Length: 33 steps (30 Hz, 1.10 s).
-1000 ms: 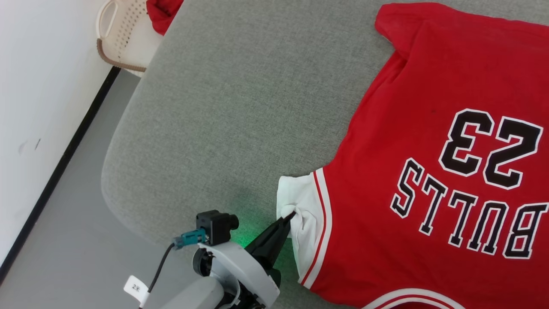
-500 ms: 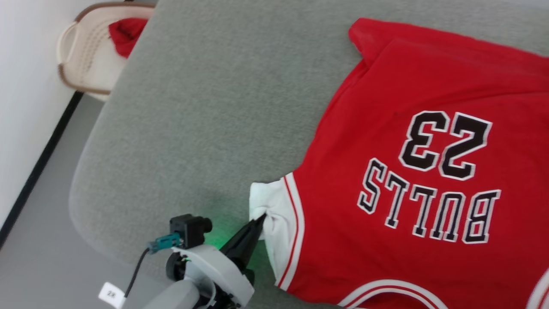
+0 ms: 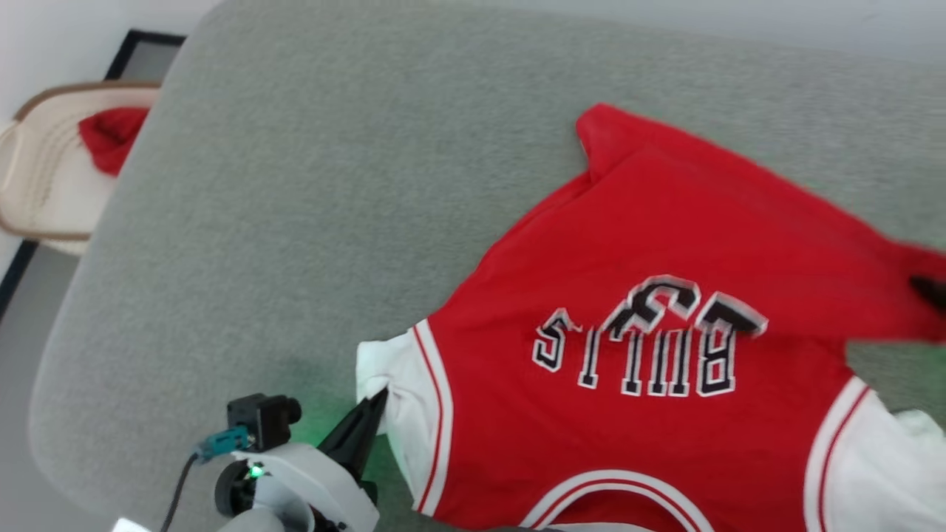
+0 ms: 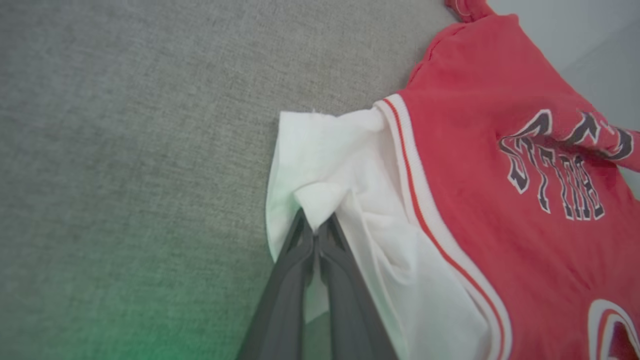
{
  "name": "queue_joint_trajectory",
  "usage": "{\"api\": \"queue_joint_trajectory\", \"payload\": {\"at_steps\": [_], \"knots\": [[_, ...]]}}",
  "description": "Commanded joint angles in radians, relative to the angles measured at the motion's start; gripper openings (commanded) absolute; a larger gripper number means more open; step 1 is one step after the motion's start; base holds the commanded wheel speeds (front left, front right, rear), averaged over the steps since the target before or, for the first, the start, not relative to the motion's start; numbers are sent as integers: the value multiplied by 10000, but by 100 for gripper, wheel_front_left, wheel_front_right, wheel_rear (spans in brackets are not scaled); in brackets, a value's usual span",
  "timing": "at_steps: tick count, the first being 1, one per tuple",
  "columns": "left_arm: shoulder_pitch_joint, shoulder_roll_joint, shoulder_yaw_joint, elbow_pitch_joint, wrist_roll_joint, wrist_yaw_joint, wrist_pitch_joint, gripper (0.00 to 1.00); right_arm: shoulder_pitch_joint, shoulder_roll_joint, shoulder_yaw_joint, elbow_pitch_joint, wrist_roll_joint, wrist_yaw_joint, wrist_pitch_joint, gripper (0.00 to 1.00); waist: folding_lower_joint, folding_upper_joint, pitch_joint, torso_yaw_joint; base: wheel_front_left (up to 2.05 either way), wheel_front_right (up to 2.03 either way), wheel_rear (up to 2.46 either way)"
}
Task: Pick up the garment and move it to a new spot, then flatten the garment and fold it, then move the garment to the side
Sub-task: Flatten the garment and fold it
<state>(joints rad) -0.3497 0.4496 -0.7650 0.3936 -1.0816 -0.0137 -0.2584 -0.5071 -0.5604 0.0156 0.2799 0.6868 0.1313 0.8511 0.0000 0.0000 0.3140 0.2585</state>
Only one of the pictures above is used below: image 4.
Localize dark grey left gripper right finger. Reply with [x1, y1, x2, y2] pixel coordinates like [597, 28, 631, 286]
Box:
[317, 213, 398, 360]

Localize red white basketball jersey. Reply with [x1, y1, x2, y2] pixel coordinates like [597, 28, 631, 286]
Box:
[265, 0, 640, 360]

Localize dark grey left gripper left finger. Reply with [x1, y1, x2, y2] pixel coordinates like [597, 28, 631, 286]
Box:
[236, 207, 316, 360]

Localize grey fabric sofa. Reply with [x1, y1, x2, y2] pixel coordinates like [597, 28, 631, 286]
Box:
[0, 0, 458, 360]

